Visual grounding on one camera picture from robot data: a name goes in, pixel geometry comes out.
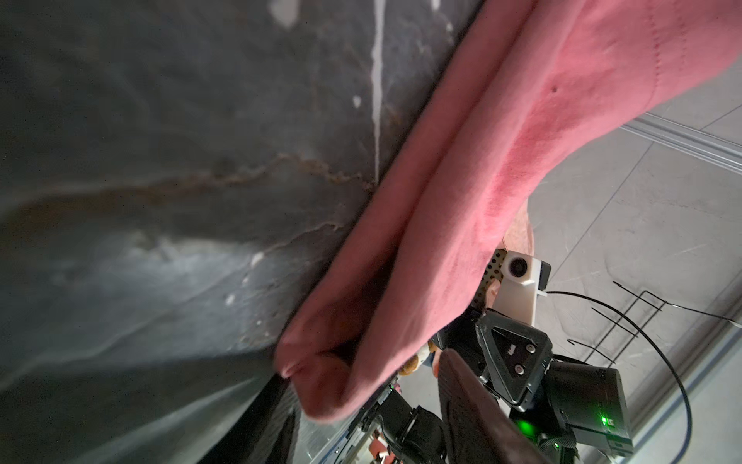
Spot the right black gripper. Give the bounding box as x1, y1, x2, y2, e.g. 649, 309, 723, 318
432, 307, 553, 412

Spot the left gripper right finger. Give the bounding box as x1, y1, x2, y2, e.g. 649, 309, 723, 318
438, 349, 546, 464

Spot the small brown plush toy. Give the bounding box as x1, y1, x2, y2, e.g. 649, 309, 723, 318
398, 341, 438, 376

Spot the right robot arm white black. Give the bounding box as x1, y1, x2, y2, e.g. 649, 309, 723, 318
345, 309, 633, 463

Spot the black wire hook rack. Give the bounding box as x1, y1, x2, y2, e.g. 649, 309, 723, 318
566, 281, 741, 368

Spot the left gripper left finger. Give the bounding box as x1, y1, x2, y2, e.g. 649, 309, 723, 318
199, 375, 301, 464

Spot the light salmon t-shirt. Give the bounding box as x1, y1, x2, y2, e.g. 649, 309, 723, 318
485, 200, 534, 307

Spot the dark pink t-shirt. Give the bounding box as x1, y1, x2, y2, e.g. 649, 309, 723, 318
274, 1, 741, 423

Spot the green plastic basket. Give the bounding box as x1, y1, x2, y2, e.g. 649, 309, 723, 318
471, 249, 507, 310

